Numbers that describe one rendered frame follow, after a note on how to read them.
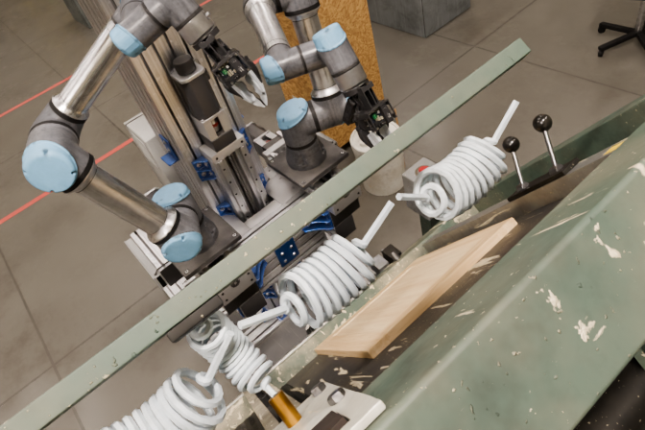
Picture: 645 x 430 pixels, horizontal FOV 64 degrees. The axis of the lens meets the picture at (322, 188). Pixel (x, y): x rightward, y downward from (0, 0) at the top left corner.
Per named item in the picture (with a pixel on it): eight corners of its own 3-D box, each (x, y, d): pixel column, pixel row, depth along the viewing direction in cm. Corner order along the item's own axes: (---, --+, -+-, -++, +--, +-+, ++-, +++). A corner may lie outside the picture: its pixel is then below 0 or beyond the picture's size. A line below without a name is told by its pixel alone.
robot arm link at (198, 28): (179, 30, 117) (205, 6, 116) (193, 46, 119) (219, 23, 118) (176, 33, 110) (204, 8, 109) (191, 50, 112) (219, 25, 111)
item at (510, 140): (527, 194, 117) (512, 139, 120) (537, 189, 113) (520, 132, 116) (512, 196, 116) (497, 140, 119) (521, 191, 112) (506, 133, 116)
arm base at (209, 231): (168, 241, 176) (155, 222, 169) (204, 215, 181) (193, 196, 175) (188, 264, 166) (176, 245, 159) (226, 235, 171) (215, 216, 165)
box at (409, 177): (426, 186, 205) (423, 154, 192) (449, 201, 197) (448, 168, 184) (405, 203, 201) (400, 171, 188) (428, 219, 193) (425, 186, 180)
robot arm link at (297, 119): (280, 132, 188) (270, 103, 179) (315, 120, 189) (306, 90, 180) (287, 152, 180) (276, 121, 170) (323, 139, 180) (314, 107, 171)
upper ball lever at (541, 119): (561, 178, 105) (542, 117, 109) (572, 172, 102) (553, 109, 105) (544, 179, 104) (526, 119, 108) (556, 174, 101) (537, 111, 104)
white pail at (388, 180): (386, 156, 338) (374, 98, 306) (420, 175, 318) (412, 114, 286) (350, 184, 327) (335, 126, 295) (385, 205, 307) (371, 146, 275)
